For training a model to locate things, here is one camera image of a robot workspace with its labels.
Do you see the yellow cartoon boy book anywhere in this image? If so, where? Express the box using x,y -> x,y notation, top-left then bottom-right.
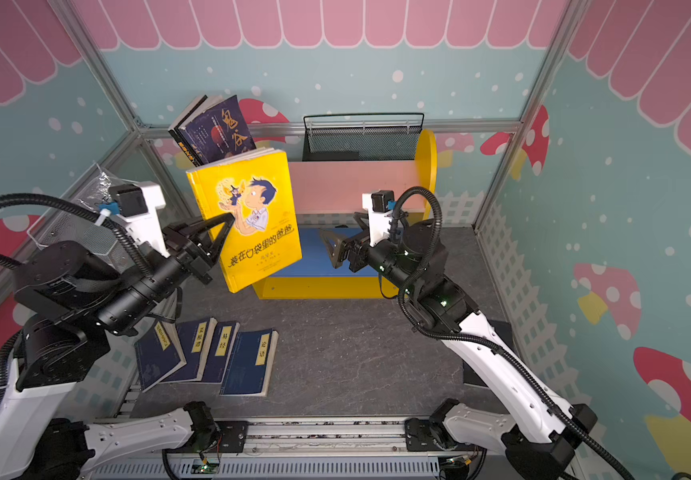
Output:
187,148 -> 303,293

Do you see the purple old man book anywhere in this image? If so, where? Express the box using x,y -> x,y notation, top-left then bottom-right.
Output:
173,95 -> 257,165

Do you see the black Murphy's law book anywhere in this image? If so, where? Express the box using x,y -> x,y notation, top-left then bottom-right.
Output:
169,95 -> 227,166

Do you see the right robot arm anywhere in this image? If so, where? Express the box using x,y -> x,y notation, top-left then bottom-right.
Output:
320,220 -> 597,479

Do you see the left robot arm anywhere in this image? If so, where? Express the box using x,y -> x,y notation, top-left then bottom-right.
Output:
0,214 -> 234,479

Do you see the yellow pink blue bookshelf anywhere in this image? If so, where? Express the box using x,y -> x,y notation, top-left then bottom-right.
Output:
252,128 -> 439,301

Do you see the navy book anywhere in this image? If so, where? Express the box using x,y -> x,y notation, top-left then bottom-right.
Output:
201,321 -> 241,384
163,317 -> 218,383
135,321 -> 187,392
221,329 -> 279,397

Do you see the navy book leftmost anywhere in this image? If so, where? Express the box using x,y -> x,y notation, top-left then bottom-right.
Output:
135,321 -> 187,392

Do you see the clear plastic bag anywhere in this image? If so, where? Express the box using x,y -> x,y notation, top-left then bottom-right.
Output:
71,164 -> 135,211

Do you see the navy book rightmost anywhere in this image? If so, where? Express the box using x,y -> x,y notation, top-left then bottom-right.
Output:
221,329 -> 279,397

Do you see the black wolf book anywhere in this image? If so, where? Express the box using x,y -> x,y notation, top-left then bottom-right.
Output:
461,319 -> 517,388

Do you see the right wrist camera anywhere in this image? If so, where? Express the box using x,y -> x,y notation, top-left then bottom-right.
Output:
361,190 -> 403,247

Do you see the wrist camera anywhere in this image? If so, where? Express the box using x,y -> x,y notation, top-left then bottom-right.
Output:
361,190 -> 403,247
98,182 -> 170,258

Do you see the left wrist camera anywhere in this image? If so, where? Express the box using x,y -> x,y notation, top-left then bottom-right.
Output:
98,182 -> 170,258

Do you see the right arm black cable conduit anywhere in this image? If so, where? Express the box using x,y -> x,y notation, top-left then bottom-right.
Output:
389,185 -> 637,480

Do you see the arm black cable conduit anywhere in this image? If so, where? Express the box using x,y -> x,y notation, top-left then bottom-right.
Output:
0,193 -> 155,448
389,185 -> 637,480

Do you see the black mesh wire basket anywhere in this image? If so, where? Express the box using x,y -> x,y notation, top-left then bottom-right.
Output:
302,112 -> 425,162

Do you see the white wire wall basket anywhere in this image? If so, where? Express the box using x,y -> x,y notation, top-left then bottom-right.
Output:
27,209 -> 151,271

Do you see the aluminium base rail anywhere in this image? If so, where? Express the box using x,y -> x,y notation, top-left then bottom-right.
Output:
78,415 -> 577,480

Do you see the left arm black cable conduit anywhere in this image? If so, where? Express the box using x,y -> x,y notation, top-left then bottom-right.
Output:
0,193 -> 155,448

